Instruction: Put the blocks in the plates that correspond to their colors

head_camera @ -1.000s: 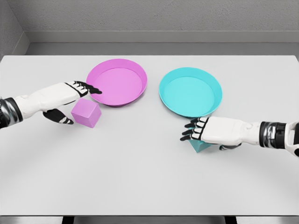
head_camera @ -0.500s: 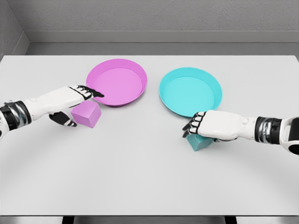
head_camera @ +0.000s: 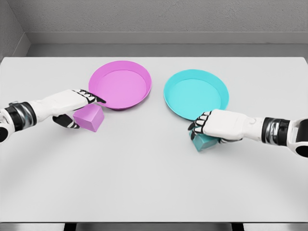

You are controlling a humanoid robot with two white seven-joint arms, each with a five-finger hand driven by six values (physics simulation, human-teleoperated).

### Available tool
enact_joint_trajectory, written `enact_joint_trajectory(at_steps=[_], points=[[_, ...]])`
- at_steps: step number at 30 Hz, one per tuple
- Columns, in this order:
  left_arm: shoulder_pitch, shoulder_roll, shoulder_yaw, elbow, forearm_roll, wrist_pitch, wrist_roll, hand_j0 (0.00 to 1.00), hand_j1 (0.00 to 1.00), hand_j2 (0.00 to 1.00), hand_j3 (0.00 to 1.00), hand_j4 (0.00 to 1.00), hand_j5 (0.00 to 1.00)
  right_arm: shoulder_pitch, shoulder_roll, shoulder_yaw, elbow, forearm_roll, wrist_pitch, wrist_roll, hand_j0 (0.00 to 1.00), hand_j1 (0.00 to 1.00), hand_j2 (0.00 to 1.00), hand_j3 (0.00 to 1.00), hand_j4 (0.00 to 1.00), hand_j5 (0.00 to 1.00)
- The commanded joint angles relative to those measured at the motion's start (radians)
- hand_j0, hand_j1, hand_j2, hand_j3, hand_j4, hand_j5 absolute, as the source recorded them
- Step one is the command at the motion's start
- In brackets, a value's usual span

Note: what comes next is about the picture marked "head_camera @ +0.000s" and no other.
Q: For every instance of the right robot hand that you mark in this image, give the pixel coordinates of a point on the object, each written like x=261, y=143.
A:
x=222, y=125

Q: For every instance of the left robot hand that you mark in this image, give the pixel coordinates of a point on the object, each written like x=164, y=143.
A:
x=69, y=98

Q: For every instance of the teal cube block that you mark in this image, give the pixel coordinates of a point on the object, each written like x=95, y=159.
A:
x=204, y=142

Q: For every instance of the pink cube block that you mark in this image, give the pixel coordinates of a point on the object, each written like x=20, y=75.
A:
x=89, y=118

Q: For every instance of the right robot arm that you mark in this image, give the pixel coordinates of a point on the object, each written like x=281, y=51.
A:
x=276, y=130

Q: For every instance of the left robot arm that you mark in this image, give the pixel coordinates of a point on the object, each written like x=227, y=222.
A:
x=26, y=114

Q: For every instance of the cyan round plate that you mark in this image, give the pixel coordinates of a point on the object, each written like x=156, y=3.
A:
x=196, y=95

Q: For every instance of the pink round plate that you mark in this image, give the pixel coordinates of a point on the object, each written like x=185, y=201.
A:
x=120, y=85

